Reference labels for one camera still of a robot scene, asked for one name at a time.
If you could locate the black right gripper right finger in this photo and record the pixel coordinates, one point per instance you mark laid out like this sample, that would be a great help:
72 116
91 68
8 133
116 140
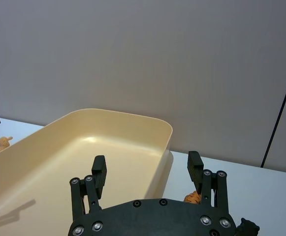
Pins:
195 172

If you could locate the orange striped toy tiger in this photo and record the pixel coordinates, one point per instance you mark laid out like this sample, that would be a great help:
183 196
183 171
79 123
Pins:
192 197

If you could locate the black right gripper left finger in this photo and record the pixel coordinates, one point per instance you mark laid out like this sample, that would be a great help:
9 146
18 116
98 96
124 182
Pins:
97 182

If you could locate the black toy animal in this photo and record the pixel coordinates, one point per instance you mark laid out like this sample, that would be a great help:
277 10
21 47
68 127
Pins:
247 227

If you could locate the cream plastic bin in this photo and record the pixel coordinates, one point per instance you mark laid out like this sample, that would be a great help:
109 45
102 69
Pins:
59 159

